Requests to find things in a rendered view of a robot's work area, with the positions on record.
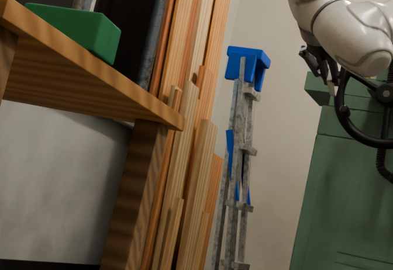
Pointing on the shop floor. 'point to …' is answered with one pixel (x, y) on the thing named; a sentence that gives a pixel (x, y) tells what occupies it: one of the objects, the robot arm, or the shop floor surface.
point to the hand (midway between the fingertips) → (332, 83)
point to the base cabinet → (345, 210)
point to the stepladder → (238, 153)
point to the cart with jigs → (88, 98)
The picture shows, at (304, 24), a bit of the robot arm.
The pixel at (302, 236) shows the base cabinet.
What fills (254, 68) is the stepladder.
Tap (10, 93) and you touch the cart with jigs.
